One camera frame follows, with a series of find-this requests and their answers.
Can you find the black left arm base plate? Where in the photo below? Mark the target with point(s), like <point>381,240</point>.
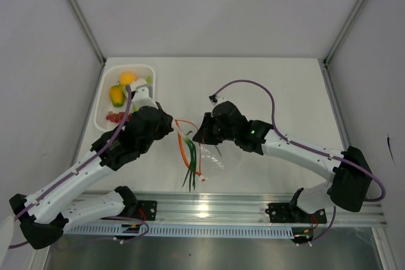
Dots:
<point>137,209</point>

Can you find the white cauliflower with green leaves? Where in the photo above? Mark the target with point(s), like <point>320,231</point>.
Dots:
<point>141,81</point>

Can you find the red grape bunch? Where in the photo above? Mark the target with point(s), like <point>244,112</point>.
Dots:
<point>115,118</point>

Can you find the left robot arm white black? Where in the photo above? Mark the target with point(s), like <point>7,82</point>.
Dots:
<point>46,215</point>

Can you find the white perforated plastic basket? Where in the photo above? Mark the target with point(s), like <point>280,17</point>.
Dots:
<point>110,78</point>

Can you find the aluminium rail frame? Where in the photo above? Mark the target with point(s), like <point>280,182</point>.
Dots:
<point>243,210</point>

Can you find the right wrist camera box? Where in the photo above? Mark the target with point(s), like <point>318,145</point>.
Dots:
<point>216,99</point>

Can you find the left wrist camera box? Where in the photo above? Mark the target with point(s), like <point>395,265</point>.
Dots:
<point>142,97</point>

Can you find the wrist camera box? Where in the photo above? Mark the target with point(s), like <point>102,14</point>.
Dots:
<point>216,99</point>
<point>142,97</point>

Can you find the yellow-green mango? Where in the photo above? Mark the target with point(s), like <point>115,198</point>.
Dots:
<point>117,96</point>

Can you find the right aluminium corner post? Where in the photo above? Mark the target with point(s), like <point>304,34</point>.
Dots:
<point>345,30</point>

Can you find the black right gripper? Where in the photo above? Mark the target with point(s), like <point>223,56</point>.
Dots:
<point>203,135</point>

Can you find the left aluminium corner post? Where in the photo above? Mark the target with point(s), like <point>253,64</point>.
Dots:
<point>85,28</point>

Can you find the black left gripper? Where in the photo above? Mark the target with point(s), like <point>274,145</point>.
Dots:
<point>166,124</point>

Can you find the green scallion stalks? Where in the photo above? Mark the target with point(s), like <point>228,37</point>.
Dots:
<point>201,162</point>

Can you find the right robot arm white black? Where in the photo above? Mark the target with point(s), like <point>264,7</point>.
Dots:
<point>344,185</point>

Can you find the white slotted cable duct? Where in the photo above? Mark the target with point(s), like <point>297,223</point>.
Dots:
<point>183,230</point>

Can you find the orange round fruit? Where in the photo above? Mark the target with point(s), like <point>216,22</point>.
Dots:
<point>127,77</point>

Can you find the clear zip bag orange zipper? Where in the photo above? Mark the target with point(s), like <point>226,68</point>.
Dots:
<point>231,158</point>

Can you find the aluminium corner post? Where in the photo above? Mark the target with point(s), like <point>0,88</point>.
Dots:
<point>345,30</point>
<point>85,28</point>

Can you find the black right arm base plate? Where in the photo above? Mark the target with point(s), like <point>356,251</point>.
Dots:
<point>282,213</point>

